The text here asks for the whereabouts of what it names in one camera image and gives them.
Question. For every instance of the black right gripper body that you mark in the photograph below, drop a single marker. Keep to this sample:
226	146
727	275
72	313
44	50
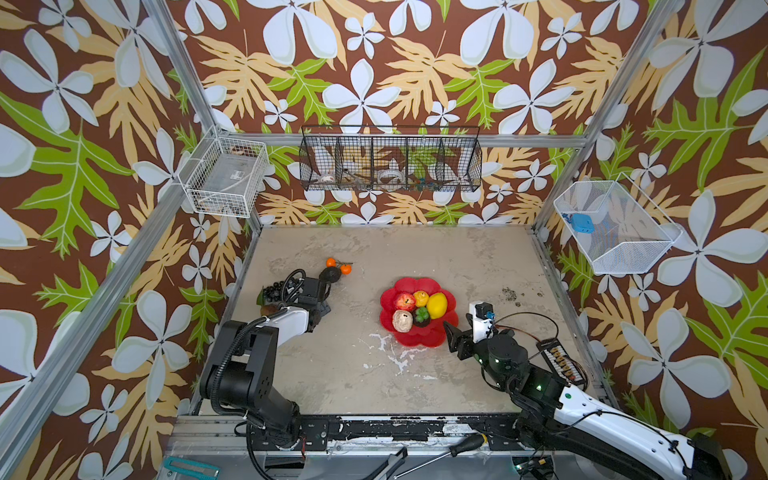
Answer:
466	344

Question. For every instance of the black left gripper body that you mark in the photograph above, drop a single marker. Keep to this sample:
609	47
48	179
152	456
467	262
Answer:
325	307

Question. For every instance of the dark avocado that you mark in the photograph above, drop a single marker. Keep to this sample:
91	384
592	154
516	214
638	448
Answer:
330	275

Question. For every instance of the yellow lemon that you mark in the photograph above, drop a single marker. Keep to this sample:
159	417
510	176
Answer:
437	305

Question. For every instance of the small yellow orange fruit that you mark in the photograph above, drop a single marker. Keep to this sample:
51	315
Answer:
421	298

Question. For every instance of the white garlic bulb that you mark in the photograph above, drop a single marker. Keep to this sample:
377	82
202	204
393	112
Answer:
402	321

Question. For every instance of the red apple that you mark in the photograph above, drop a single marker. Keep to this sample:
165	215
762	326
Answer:
406	302

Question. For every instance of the red green fig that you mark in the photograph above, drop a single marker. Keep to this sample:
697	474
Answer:
268	310

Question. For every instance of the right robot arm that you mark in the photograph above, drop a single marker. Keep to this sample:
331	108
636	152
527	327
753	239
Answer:
559	416

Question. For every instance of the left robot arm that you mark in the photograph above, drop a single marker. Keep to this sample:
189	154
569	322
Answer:
239	374

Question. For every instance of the red flower-shaped fruit bowl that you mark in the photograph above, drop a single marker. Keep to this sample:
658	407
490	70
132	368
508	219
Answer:
433	335

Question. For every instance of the black grape bunch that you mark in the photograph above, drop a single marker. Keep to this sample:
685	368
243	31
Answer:
272	293

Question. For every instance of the orange tangerine pair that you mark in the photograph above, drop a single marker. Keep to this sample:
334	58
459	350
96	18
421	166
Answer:
345	268

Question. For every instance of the blue object in basket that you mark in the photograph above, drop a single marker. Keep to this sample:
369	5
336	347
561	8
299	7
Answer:
581	223

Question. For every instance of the white mesh basket right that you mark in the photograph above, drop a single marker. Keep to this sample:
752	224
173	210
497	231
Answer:
632	232

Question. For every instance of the teal tool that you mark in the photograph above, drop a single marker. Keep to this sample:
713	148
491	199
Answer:
182	468

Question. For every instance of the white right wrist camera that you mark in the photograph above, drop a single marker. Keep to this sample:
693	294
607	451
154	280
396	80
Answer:
482	319

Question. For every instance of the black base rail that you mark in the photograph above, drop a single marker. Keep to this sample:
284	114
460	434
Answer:
317	433

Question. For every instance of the black wire basket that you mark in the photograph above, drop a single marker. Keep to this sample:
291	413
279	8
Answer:
390	158

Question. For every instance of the black pliers handle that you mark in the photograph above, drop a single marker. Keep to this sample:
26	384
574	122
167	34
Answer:
389	467

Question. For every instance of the white wire basket left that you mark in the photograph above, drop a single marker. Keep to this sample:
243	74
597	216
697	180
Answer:
223	175

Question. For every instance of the aluminium frame post left rear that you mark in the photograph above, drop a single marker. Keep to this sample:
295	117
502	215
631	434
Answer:
188	79

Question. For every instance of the aluminium frame post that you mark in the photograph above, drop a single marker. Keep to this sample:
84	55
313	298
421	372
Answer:
640	49
188	79

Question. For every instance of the aluminium frame beam left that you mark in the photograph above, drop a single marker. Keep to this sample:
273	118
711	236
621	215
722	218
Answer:
35	402

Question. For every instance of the aluminium frame post right rear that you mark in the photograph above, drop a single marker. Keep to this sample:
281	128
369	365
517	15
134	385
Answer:
640	49

